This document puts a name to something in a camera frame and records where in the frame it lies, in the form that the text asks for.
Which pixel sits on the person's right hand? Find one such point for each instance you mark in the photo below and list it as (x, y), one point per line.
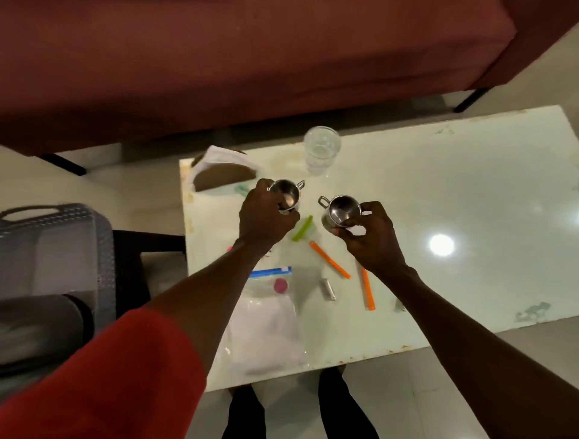
(375, 244)

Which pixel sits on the person's left hand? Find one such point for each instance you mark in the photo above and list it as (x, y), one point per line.
(262, 221)

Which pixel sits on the steel measuring cup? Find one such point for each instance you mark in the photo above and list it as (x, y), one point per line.
(287, 192)

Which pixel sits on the orange plastic stick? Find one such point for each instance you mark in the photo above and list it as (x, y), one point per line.
(330, 260)
(368, 289)

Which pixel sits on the single white napkin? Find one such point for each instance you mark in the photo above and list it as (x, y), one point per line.
(217, 156)

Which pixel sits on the clear drinking glass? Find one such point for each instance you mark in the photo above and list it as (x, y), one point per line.
(321, 149)

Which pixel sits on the clear zip bag blue seal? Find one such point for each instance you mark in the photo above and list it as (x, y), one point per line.
(267, 325)

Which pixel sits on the grey plastic basket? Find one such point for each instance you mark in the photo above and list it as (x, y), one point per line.
(54, 253)

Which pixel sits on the person's right forearm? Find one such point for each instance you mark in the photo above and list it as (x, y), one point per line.
(475, 353)

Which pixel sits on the person's left forearm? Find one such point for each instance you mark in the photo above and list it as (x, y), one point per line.
(208, 298)

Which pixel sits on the person's right leg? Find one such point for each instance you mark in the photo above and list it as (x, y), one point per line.
(344, 407)

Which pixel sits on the person's leg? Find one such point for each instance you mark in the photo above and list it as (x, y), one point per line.
(344, 407)
(244, 416)

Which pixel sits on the person's left leg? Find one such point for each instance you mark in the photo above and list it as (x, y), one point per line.
(244, 416)

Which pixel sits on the teal plastic spoon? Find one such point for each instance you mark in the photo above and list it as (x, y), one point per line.
(242, 190)

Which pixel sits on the brown wooden napkin holder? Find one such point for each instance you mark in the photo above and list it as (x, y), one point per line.
(221, 177)

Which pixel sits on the white bottle with pink cap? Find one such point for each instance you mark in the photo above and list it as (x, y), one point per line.
(281, 285)

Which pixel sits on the white table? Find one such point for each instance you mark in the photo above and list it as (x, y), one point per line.
(452, 181)

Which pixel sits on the black stool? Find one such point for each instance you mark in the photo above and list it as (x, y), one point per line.
(131, 271)

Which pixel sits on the red fabric sofa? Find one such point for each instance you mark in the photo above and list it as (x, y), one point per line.
(226, 68)

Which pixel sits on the red sweater sleeve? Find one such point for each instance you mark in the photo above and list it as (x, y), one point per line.
(104, 380)

